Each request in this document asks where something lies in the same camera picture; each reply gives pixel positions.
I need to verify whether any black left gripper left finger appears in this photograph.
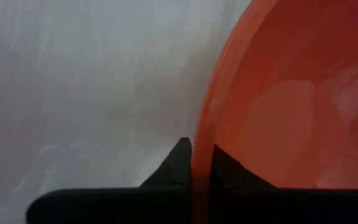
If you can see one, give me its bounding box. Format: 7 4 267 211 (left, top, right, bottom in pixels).
139 136 193 189

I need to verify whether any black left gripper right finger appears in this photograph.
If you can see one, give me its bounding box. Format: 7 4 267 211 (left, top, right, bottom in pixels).
210 144 278 190

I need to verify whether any orange plastic bowl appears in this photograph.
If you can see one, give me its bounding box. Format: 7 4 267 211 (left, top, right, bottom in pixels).
190 0 358 224

